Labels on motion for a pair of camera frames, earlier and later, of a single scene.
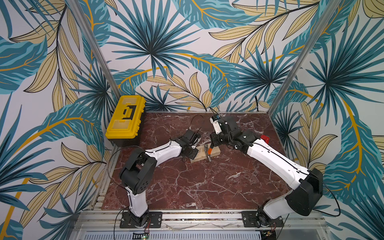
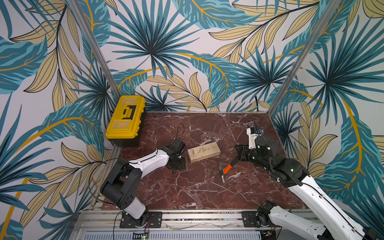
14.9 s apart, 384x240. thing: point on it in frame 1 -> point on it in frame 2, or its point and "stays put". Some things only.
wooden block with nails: [201, 155] stays put
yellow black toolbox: [124, 127] stays put
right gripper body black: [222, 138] -> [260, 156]
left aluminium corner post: [95, 50] stays put
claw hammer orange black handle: [208, 151] -> [224, 171]
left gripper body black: [192, 152] -> [178, 164]
